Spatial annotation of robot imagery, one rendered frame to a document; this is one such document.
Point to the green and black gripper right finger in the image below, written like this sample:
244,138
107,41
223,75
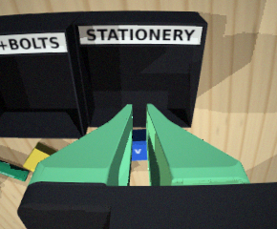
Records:
177,157

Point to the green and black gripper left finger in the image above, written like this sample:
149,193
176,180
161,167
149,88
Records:
103,155

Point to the blue battery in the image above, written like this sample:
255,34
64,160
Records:
139,145

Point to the yellow block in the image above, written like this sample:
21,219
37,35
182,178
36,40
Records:
39,152

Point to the green aa battery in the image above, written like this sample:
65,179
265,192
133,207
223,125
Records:
11,170

